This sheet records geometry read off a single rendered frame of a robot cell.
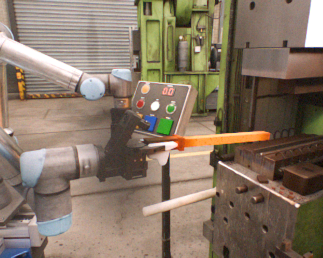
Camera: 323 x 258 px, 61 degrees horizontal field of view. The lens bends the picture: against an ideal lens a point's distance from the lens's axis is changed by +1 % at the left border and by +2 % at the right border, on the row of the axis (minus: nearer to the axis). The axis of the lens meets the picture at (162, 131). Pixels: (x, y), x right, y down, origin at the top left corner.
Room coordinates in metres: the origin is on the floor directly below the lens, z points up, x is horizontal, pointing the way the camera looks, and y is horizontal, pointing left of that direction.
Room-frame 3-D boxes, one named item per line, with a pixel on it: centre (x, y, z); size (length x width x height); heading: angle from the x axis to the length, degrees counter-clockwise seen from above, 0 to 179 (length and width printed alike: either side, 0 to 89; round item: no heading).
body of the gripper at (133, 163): (0.61, 0.10, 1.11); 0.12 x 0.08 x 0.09; 117
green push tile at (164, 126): (1.26, -0.01, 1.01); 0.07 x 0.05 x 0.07; 52
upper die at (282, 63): (1.06, -0.53, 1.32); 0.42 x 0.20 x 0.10; 117
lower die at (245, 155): (1.06, -0.53, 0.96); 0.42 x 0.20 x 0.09; 117
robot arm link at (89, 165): (0.57, 0.17, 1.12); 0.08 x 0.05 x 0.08; 27
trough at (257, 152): (1.04, -0.54, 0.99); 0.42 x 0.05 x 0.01; 117
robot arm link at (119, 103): (1.09, 0.16, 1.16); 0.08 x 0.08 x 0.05
